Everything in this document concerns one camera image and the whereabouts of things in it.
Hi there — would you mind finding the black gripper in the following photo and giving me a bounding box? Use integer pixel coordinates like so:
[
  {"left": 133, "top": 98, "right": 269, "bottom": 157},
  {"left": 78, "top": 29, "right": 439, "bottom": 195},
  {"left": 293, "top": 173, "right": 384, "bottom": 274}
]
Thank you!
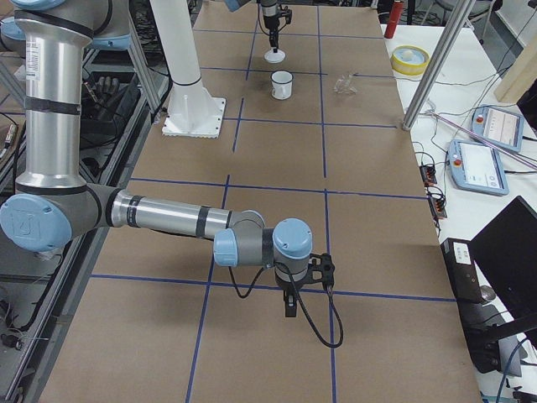
[
  {"left": 278, "top": 277, "right": 298, "bottom": 317},
  {"left": 263, "top": 15, "right": 279, "bottom": 50}
]

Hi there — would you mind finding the white cup lid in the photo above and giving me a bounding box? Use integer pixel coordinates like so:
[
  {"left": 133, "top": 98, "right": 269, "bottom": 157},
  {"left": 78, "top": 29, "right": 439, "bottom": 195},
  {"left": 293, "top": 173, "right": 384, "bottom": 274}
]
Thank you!
[{"left": 263, "top": 48, "right": 286, "bottom": 64}]

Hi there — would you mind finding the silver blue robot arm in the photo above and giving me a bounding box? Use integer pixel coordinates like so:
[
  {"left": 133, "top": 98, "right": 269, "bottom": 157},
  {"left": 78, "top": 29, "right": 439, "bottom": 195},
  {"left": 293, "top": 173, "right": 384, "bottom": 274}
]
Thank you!
[
  {"left": 1, "top": 1, "right": 312, "bottom": 317},
  {"left": 224, "top": 0, "right": 280, "bottom": 52}
]

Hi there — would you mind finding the white enamel cup blue rim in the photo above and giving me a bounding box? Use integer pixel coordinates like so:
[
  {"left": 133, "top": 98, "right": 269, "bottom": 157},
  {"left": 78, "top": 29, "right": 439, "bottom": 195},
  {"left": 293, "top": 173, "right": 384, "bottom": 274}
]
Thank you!
[{"left": 271, "top": 71, "right": 294, "bottom": 100}]

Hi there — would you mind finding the brown paper table cover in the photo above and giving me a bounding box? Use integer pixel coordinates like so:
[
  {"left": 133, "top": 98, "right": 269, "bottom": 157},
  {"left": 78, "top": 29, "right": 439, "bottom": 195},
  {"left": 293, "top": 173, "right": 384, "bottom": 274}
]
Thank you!
[{"left": 41, "top": 2, "right": 480, "bottom": 402}]

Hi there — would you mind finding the red bottle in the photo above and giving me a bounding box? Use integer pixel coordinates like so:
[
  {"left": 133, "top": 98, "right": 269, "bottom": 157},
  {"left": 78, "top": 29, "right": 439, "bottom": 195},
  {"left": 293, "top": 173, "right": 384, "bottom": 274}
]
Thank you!
[{"left": 383, "top": 0, "right": 404, "bottom": 39}]

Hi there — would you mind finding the yellow tape roll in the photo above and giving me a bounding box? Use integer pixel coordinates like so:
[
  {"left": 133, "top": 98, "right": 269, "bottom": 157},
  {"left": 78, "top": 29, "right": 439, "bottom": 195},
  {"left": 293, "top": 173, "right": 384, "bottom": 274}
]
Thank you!
[{"left": 390, "top": 45, "right": 430, "bottom": 76}]

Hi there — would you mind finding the orange black connector board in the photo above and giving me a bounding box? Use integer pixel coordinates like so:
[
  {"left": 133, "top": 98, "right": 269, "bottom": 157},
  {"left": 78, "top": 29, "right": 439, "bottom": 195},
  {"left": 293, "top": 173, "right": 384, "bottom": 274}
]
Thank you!
[{"left": 420, "top": 164, "right": 437, "bottom": 186}]

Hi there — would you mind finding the black computer box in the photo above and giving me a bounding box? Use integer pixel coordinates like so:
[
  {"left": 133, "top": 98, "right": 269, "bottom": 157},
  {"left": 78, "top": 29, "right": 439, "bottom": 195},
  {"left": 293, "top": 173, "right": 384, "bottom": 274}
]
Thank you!
[{"left": 441, "top": 238, "right": 522, "bottom": 377}]

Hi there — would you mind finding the black laptop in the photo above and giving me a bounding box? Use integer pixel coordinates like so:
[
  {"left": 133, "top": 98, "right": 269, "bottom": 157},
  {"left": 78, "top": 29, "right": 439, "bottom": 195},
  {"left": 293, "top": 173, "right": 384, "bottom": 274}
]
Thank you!
[{"left": 469, "top": 196, "right": 536, "bottom": 318}]

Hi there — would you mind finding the near blue teach pendant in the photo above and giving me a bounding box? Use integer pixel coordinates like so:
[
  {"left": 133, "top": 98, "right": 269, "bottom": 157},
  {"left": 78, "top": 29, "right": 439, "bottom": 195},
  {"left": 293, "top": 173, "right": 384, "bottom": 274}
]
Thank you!
[{"left": 447, "top": 139, "right": 509, "bottom": 196}]

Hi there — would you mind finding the blue teach pendant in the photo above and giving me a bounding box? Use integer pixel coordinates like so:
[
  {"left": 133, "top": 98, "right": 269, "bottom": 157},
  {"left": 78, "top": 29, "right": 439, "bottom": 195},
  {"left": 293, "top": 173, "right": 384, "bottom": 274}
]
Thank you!
[
  {"left": 472, "top": 106, "right": 524, "bottom": 153},
  {"left": 447, "top": 139, "right": 509, "bottom": 196}
]

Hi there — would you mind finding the far blue teach pendant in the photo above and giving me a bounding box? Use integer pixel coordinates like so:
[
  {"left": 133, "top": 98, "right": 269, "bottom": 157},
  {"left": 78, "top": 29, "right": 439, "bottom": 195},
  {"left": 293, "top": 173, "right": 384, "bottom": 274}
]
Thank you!
[{"left": 472, "top": 106, "right": 524, "bottom": 153}]

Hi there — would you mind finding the wooden board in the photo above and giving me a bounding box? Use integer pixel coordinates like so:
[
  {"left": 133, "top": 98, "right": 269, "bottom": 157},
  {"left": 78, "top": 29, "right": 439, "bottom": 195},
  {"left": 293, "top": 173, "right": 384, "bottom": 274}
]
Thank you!
[{"left": 494, "top": 36, "right": 537, "bottom": 103}]

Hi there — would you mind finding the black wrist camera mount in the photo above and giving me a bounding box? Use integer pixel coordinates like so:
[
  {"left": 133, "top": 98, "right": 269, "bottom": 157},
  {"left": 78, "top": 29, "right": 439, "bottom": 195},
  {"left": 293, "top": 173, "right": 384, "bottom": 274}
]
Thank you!
[{"left": 303, "top": 253, "right": 336, "bottom": 293}]

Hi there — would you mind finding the black camera cable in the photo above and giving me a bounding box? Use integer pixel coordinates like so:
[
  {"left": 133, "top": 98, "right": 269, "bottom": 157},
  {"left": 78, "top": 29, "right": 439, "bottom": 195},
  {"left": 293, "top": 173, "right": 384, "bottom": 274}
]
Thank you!
[{"left": 228, "top": 262, "right": 344, "bottom": 349}]

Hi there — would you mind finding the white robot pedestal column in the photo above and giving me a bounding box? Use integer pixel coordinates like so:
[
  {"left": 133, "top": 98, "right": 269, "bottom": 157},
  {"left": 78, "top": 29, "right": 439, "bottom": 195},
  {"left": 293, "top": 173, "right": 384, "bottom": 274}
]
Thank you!
[{"left": 150, "top": 0, "right": 226, "bottom": 139}]

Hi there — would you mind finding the aluminium frame post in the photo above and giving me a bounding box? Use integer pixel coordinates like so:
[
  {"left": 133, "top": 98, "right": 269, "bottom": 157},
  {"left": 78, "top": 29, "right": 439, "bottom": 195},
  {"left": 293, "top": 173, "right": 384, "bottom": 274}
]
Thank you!
[{"left": 402, "top": 0, "right": 476, "bottom": 131}]

